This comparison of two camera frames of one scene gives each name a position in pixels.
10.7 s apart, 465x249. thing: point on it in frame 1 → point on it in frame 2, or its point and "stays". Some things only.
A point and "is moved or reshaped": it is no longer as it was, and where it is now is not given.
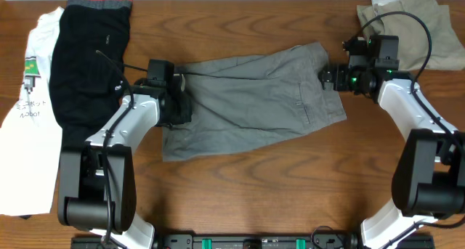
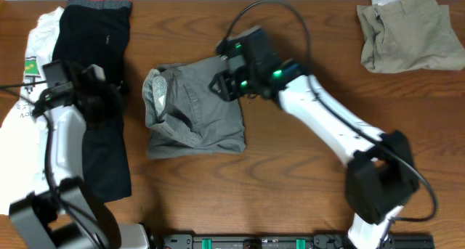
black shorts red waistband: [83, 87] stays
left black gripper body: [179, 112] → [104, 106]
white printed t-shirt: [31, 136] stays
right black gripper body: [346, 79] → [245, 80]
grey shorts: [243, 101] is moved or reshaped
